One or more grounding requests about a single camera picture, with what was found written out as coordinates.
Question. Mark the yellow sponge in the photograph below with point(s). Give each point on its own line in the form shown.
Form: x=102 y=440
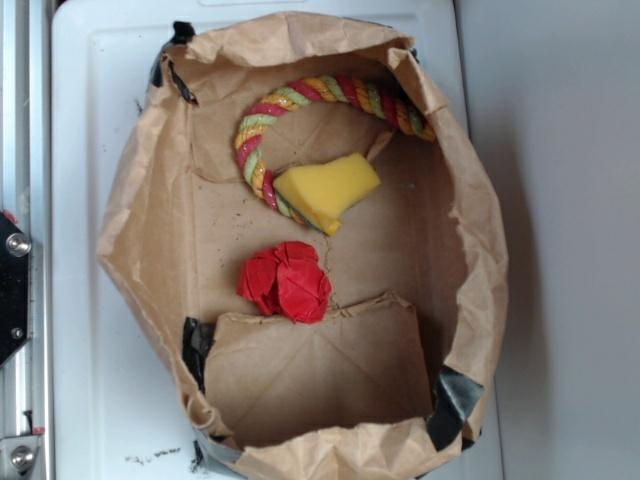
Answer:
x=321 y=193

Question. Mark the crumpled red paper ball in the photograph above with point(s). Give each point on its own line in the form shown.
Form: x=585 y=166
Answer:
x=287 y=280

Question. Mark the brown paper bag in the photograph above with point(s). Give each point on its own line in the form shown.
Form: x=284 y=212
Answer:
x=394 y=380

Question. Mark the black mounting bracket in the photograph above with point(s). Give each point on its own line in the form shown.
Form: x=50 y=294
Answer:
x=14 y=287

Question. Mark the aluminium frame rail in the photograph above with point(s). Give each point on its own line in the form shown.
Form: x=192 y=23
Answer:
x=27 y=411

